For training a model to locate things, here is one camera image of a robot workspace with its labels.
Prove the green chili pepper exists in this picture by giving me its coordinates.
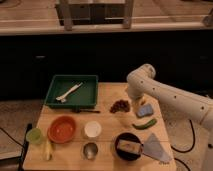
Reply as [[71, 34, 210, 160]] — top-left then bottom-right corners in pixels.
[[132, 118, 157, 130]]

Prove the blue sponge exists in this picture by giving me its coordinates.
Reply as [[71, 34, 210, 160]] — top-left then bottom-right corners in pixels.
[[136, 104, 154, 118]]

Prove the white plastic fork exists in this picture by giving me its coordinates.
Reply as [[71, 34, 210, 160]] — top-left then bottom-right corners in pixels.
[[56, 82, 83, 103]]

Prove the peach fruit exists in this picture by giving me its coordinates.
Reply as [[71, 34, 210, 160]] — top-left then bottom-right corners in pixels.
[[140, 97, 146, 105]]

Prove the white cup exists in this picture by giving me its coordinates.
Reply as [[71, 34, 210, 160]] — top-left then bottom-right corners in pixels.
[[84, 121, 102, 139]]

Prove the small metal cup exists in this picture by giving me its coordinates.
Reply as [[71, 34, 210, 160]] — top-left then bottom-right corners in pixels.
[[83, 142, 98, 160]]

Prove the black plate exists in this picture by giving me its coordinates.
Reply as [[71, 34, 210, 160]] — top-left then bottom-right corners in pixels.
[[114, 132, 141, 161]]

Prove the green plastic cup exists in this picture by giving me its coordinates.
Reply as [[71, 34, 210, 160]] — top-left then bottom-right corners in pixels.
[[26, 128, 43, 145]]

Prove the black pen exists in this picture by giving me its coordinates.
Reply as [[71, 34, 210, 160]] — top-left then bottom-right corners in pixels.
[[71, 109, 100, 113]]

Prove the yellow banana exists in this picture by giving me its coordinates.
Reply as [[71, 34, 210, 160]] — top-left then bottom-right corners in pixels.
[[44, 139, 53, 161]]

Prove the red bowl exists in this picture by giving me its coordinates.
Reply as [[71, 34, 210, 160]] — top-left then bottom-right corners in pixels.
[[47, 116, 76, 144]]

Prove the wooden chair frame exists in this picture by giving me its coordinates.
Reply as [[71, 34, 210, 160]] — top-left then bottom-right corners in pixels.
[[55, 0, 134, 31]]

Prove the bread slice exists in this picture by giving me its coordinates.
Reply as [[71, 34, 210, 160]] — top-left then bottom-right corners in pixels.
[[117, 139, 141, 154]]

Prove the green plastic tray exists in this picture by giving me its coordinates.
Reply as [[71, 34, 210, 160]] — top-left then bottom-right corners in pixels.
[[45, 75, 98, 109]]

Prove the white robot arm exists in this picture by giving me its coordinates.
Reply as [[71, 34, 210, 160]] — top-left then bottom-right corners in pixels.
[[126, 64, 213, 171]]

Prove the black cable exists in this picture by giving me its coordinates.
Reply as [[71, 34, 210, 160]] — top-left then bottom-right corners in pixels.
[[170, 119, 198, 154]]

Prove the grey blue cloth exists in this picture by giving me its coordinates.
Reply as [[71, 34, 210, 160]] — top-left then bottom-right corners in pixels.
[[142, 133, 172, 163]]

